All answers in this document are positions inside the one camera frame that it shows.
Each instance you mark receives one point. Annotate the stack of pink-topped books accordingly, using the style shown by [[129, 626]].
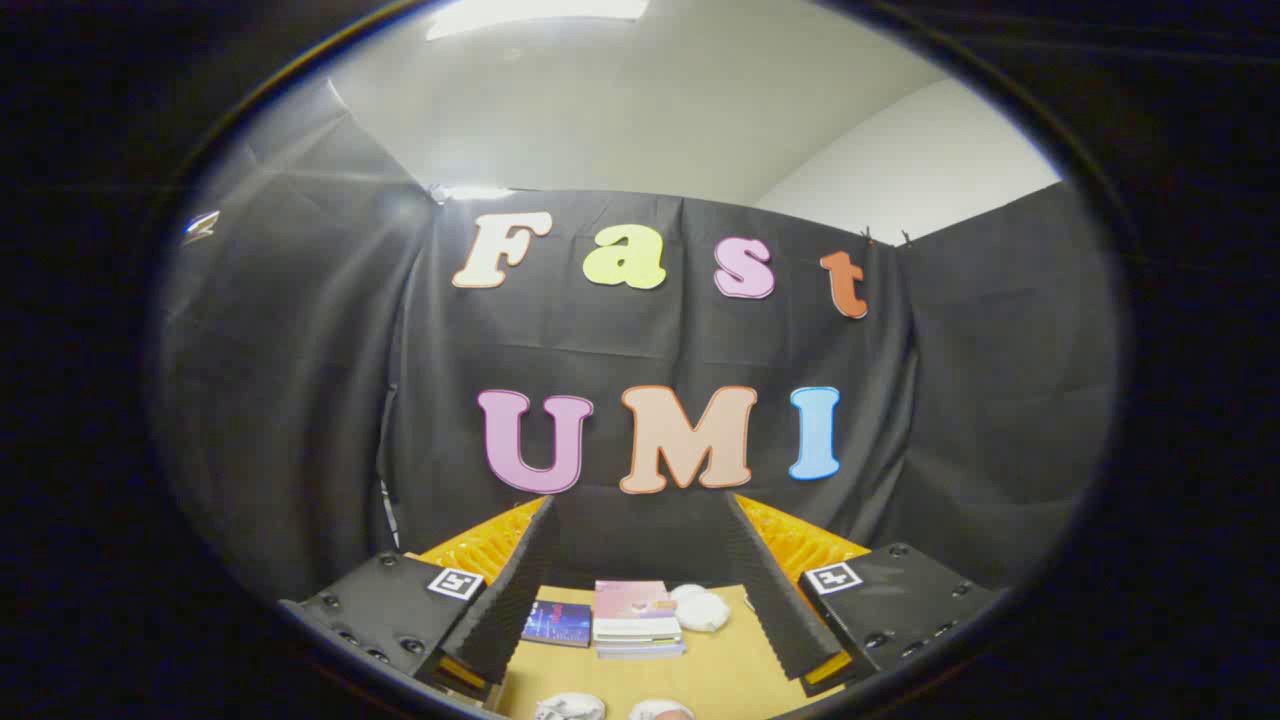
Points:
[[636, 618]]

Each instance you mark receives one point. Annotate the white canvas shoe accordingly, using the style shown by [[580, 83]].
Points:
[[572, 707], [662, 710]]

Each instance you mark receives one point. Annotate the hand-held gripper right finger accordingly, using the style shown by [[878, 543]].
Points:
[[775, 600]]

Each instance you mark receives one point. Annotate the ceiling light panel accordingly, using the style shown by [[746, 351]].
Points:
[[535, 12]]

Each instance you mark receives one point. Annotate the dark blue book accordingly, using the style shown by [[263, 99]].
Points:
[[557, 623]]

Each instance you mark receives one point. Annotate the white round cloth object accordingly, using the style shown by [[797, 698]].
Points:
[[703, 610]]

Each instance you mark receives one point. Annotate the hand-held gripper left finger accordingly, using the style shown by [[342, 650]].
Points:
[[515, 590]]

